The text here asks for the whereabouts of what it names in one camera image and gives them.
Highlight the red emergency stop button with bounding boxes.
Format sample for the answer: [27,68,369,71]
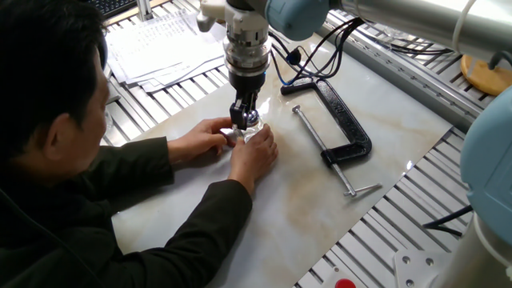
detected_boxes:
[322,266,359,288]

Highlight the black cables on table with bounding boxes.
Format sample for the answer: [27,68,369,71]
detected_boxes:
[359,31,456,56]

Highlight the marble pattern board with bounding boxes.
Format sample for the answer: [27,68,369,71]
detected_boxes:
[111,31,453,288]

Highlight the black computer keyboard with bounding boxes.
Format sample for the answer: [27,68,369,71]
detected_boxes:
[86,0,139,19]

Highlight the person's right hand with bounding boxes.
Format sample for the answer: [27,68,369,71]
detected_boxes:
[227,122,279,197]

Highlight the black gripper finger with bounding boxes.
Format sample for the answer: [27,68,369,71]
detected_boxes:
[229,94,247,131]
[245,92,260,115]

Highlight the person's head with black hair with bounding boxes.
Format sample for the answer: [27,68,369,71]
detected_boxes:
[0,0,110,177]

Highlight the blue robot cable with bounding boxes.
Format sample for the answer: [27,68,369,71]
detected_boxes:
[270,47,291,86]

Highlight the round wooden stand base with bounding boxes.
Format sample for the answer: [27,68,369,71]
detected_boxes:
[459,54,512,97]

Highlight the person's torso in dark jacket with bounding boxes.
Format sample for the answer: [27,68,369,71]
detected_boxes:
[0,159,133,288]

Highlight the black cables by robot base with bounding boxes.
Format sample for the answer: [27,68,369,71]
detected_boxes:
[422,205,474,238]

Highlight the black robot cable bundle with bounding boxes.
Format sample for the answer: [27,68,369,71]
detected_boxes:
[268,18,367,87]

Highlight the stack of printed papers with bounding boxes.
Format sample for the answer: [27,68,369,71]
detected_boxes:
[104,8,231,94]

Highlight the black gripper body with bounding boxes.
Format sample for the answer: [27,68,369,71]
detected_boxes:
[230,73,266,96]

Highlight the right forearm in dark sleeve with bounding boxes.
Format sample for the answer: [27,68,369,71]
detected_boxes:
[103,178,254,288]

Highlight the left forearm in dark sleeve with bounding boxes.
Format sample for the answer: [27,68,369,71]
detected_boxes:
[79,136,175,213]

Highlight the person's left hand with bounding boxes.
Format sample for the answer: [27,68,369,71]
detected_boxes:
[166,117,237,165]

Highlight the white plate with holes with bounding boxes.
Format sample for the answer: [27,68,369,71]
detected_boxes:
[394,250,453,288]

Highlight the aluminium frame rail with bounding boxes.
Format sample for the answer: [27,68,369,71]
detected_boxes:
[319,15,491,133]

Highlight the upright silver metal post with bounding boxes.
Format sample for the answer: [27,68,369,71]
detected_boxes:
[135,0,155,22]

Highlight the black C-clamp with steel screw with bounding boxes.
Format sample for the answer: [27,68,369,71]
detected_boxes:
[279,76,383,198]

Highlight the small clear glass jar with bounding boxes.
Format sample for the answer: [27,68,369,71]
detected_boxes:
[231,118,265,143]

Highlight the white plastic wrist bracket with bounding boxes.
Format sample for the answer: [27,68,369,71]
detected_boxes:
[195,0,269,39]

